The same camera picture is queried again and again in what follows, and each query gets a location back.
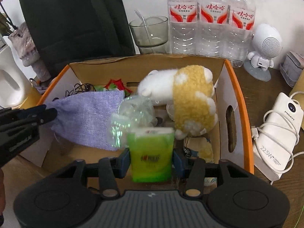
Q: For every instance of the beige patterned pouch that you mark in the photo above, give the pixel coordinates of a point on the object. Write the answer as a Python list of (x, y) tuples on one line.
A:
[(201, 148)]

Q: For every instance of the yellow and white plush toy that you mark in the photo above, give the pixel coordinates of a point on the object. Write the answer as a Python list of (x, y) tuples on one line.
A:
[(187, 95)]

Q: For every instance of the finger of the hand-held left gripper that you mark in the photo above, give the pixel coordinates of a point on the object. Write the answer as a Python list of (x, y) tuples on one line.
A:
[(28, 111), (45, 117)]

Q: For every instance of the purple woven cloth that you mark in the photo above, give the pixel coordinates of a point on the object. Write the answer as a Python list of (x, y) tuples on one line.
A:
[(87, 118)]

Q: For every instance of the yellow thermos jug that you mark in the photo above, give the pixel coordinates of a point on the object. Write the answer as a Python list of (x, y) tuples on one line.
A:
[(301, 104)]

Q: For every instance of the red artificial flower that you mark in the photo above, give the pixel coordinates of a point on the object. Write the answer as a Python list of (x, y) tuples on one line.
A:
[(116, 85)]

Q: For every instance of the black paper bag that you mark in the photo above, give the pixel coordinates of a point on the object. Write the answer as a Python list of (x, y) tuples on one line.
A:
[(76, 21)]

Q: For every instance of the iridescent plastic bag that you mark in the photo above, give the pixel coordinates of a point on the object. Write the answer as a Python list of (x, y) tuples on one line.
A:
[(135, 114)]

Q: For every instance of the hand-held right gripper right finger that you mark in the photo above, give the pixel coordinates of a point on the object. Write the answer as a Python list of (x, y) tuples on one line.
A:
[(178, 165)]

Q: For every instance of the white astronaut speaker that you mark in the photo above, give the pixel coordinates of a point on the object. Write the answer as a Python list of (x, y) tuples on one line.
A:
[(266, 42)]

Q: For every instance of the red cardboard box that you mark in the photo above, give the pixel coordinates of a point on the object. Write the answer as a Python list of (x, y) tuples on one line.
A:
[(228, 92)]

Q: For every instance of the clear spoon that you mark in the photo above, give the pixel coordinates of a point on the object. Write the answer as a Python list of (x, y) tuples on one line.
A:
[(145, 26)]

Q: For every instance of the grey small container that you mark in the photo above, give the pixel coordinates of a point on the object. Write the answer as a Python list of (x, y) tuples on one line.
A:
[(293, 67)]

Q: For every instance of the green tissue pack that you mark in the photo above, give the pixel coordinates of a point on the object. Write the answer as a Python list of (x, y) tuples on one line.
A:
[(150, 154)]

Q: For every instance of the white power bank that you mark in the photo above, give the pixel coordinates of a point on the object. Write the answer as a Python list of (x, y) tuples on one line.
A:
[(277, 133)]

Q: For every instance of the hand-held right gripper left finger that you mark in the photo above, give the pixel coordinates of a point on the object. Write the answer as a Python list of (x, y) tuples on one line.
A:
[(123, 165)]

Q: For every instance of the red label water bottle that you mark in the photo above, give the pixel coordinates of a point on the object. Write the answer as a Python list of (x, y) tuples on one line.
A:
[(213, 21), (182, 19), (241, 28)]

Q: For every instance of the yellow mug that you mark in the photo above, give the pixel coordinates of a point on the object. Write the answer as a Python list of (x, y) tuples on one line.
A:
[(32, 96)]

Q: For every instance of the clear glass cup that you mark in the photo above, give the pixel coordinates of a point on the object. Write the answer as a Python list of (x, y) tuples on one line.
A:
[(149, 33)]

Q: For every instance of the white plastic jug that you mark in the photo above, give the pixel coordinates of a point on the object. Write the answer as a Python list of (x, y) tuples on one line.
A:
[(10, 80)]

